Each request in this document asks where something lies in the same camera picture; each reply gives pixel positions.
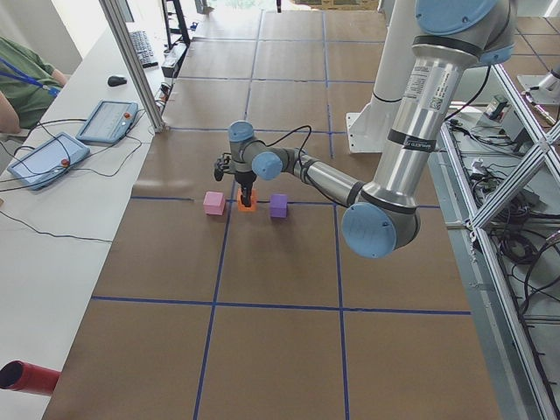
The person in green shirt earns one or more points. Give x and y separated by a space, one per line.
29 86

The red tube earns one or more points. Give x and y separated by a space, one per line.
25 377

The black computer mouse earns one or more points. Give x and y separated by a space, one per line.
116 80

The white pedestal column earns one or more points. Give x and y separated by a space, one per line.
367 131

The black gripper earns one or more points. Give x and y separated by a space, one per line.
244 179

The purple foam cube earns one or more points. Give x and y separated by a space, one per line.
278 205

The far teach pendant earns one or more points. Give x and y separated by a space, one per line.
108 122

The black keyboard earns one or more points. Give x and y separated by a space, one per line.
143 49

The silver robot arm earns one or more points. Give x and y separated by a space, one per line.
429 46

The teach pendant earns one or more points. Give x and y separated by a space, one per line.
108 122
49 161

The orange foam cube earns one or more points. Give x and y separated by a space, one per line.
253 199

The aluminium frame post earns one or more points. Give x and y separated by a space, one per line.
121 34

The brown paper mat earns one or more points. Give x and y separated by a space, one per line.
244 316

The pink foam cube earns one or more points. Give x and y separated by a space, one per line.
214 203

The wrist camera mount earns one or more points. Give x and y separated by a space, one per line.
222 166

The near teach pendant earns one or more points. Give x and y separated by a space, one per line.
49 161

